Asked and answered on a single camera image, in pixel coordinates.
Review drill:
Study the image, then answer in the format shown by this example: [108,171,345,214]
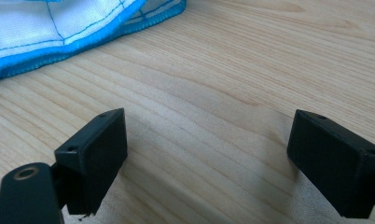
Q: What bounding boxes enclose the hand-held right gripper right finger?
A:
[286,108,375,219]

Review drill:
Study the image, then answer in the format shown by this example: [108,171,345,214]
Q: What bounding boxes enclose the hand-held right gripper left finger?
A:
[53,107,129,217]

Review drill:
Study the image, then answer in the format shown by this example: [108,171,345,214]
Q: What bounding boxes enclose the white cloth with blue stitching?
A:
[0,0,188,82]

